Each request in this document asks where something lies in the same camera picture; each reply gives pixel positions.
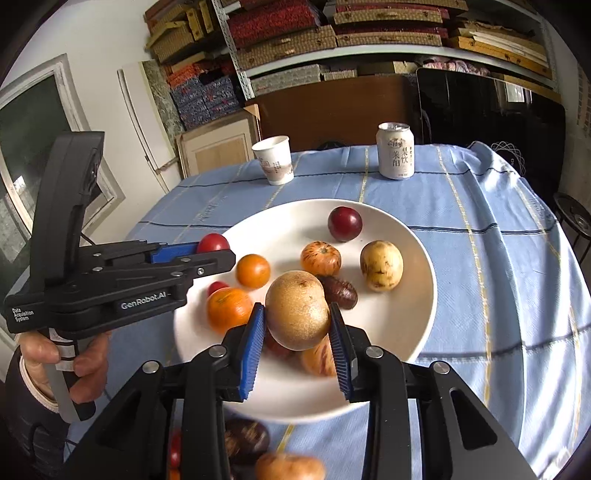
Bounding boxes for blue checked tablecloth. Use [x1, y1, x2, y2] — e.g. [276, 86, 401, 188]
[119, 142, 590, 479]

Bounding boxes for small yellow-orange tomato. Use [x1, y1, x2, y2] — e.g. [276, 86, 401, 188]
[235, 254, 270, 290]

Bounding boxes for person's left hand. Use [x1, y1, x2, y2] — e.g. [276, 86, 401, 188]
[18, 329, 112, 405]

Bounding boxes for large tan round pear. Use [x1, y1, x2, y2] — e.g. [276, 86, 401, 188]
[266, 270, 329, 351]

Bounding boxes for window with white frame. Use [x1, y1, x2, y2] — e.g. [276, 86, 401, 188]
[0, 54, 126, 384]

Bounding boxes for dark red plum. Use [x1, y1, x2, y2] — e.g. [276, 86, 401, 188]
[328, 206, 363, 242]

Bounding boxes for dark carved water chestnut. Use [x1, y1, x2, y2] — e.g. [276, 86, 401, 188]
[224, 418, 270, 465]

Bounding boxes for white paper cup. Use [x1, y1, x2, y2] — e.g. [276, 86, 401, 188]
[252, 135, 294, 186]

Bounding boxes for white ceramic plate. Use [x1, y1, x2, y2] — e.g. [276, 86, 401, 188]
[173, 199, 438, 423]

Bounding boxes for framed wooden panel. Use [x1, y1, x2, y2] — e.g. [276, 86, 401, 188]
[176, 105, 260, 178]

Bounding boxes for striped orange apple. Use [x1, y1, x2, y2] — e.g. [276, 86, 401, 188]
[301, 241, 342, 276]

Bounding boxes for white drink can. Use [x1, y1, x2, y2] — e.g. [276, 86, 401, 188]
[376, 122, 415, 180]

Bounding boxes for orange mandarin with stem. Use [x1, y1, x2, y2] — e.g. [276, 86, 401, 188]
[206, 287, 253, 336]

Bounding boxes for metal storage shelf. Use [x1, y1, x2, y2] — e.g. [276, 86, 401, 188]
[213, 1, 558, 99]

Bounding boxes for red cherry tomato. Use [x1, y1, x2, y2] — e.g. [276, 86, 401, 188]
[197, 233, 230, 253]

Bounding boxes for yellow speckled potato-like fruit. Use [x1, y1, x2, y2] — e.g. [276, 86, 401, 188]
[360, 240, 404, 292]

